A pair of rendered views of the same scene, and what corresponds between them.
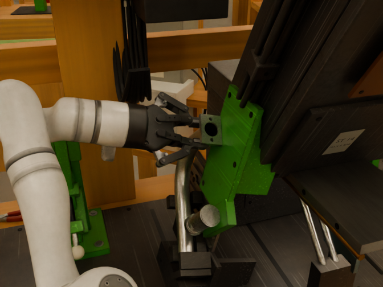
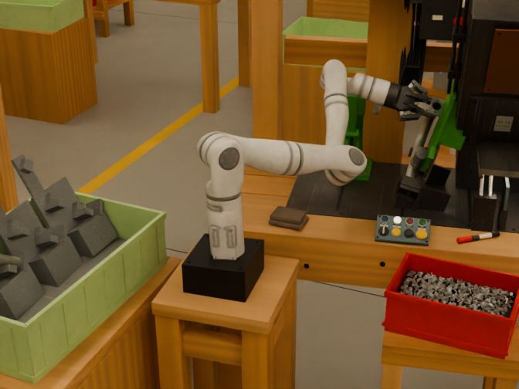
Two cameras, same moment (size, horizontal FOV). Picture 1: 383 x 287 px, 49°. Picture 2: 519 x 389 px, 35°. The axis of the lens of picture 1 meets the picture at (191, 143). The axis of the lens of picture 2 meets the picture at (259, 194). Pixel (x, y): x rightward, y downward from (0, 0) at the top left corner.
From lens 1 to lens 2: 1.83 m
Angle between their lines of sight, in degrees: 26
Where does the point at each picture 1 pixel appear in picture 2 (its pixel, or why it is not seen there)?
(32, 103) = (343, 72)
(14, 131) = (331, 83)
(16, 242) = not seen: hidden behind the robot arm
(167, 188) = not seen: hidden behind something
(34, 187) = (334, 109)
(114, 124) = (380, 91)
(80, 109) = (364, 79)
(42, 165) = (340, 100)
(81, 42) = (382, 44)
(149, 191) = not seen: hidden behind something
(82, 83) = (378, 70)
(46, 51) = (361, 46)
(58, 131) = (351, 89)
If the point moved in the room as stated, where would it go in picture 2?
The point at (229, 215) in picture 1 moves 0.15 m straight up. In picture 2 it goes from (431, 153) to (435, 104)
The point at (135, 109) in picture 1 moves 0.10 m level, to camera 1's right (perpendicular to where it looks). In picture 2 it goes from (394, 86) to (426, 91)
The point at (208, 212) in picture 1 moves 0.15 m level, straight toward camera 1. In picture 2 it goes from (421, 150) to (400, 169)
